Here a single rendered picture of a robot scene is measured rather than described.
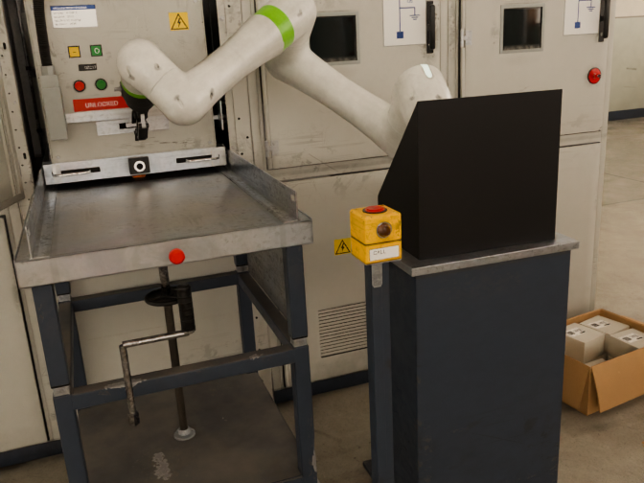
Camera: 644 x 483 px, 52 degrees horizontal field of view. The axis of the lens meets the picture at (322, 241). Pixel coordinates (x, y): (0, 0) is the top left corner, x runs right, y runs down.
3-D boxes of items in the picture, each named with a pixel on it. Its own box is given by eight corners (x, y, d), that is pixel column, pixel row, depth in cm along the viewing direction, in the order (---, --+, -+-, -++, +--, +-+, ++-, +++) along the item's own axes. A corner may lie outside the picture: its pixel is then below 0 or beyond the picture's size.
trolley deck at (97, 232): (313, 242, 151) (311, 218, 150) (18, 289, 132) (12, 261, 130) (243, 188, 213) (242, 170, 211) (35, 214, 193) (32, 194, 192)
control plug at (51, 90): (68, 139, 185) (57, 75, 180) (50, 141, 184) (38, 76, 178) (68, 136, 192) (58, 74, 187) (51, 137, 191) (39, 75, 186)
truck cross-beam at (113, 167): (226, 165, 212) (224, 146, 210) (46, 185, 195) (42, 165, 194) (223, 162, 217) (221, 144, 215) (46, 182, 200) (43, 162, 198)
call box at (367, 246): (402, 260, 134) (402, 211, 131) (366, 266, 131) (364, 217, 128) (385, 249, 141) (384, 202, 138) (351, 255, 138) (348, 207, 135)
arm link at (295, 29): (320, 32, 183) (286, 10, 185) (329, -7, 172) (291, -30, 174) (281, 66, 173) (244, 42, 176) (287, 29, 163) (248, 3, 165)
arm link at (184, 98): (242, 32, 174) (254, 4, 164) (276, 63, 174) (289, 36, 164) (144, 109, 155) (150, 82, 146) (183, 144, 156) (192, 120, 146)
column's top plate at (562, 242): (502, 218, 186) (503, 210, 185) (580, 248, 156) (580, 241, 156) (357, 239, 173) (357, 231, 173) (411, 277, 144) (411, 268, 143)
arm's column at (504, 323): (494, 447, 206) (500, 218, 184) (557, 508, 178) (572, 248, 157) (373, 478, 194) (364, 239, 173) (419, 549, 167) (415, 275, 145)
